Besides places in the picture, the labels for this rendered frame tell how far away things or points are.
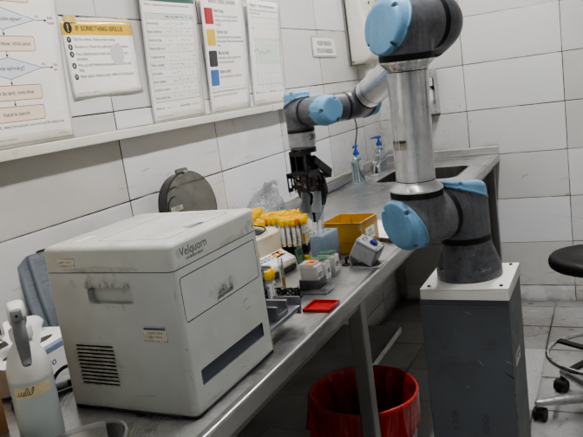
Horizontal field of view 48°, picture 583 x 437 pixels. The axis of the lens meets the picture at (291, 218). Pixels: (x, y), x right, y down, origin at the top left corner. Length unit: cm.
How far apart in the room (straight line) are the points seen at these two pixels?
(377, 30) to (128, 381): 83
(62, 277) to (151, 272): 19
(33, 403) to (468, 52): 323
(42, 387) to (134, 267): 24
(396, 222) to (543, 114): 253
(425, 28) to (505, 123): 255
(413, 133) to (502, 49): 253
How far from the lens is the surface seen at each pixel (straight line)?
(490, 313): 155
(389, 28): 139
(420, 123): 142
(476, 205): 154
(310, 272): 167
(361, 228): 198
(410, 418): 209
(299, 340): 140
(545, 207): 398
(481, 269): 157
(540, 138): 392
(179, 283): 107
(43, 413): 118
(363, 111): 177
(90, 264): 116
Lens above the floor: 138
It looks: 11 degrees down
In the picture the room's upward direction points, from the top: 8 degrees counter-clockwise
